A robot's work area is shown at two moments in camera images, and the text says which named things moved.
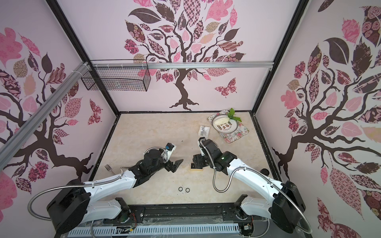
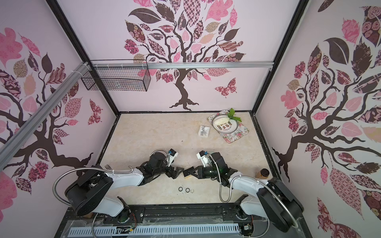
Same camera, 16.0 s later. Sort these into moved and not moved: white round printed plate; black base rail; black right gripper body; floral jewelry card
Moved: black right gripper body
Not moved: white round printed plate; black base rail; floral jewelry card
